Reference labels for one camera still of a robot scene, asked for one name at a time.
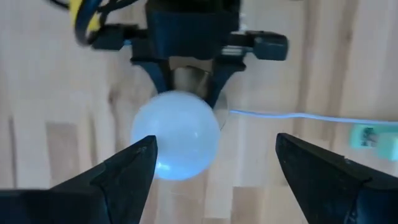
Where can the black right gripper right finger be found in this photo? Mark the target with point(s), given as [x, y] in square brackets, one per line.
[335, 193]

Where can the white lightbulb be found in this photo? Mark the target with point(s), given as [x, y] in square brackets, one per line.
[177, 133]

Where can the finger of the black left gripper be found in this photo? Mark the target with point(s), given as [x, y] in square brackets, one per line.
[158, 76]
[219, 81]

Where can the metal lamp socket base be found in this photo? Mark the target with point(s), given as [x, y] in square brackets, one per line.
[189, 79]

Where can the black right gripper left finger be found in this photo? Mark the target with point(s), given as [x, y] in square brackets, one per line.
[118, 186]

